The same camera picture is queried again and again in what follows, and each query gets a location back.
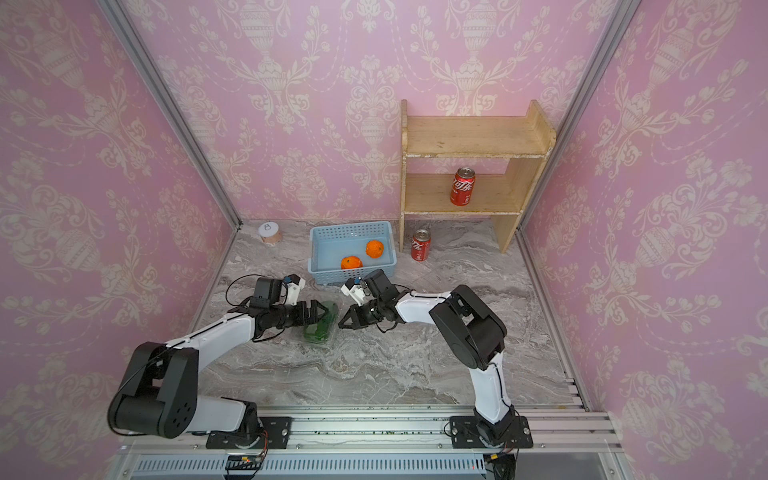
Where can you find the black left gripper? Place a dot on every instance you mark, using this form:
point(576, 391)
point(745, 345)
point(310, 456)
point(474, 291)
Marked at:
point(305, 319)

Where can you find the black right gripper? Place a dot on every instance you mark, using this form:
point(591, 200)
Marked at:
point(358, 322)

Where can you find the clear plastic green fruit clamshell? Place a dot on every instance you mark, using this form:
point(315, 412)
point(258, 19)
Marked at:
point(321, 321)

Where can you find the orange fruit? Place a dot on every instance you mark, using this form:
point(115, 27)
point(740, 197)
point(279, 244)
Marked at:
point(351, 262)
point(374, 249)

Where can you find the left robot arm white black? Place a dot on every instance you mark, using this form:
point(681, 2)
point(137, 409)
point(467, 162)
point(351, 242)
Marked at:
point(158, 394)

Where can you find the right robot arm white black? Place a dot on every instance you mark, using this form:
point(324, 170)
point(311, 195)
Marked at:
point(474, 333)

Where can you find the green fruit right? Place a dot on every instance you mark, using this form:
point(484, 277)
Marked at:
point(332, 315)

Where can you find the light blue plastic basket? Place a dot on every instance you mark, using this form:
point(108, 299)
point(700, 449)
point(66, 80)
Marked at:
point(331, 243)

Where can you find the white round tape roll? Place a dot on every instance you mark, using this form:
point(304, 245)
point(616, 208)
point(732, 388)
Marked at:
point(270, 233)

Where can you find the red cola can on table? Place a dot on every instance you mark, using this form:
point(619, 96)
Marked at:
point(420, 244)

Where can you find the red cola can on shelf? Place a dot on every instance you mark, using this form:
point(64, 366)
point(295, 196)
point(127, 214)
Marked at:
point(462, 187)

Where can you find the wooden two-tier shelf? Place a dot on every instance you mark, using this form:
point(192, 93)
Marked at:
point(507, 153)

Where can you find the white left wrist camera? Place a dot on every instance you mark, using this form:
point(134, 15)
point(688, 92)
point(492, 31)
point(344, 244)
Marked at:
point(293, 284)

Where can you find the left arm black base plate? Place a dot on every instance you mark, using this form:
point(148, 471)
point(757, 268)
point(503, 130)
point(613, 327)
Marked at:
point(270, 433)

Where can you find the aluminium rail front frame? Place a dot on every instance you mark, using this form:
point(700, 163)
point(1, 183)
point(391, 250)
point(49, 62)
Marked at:
point(387, 442)

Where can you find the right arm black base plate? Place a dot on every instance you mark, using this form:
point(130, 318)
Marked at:
point(467, 432)

